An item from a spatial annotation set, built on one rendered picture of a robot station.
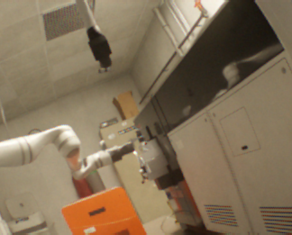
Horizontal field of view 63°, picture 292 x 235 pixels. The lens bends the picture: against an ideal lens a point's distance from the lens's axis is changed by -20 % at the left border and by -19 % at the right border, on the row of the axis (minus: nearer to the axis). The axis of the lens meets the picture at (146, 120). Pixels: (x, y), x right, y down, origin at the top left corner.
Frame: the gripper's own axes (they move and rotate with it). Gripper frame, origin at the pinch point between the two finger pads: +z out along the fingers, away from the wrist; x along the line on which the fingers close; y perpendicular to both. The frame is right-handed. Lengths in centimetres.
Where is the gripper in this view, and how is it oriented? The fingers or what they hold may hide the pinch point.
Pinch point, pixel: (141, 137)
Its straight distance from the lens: 136.1
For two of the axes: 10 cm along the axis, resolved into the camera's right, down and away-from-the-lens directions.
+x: 2.2, -2.3, -9.5
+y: 4.1, 9.0, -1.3
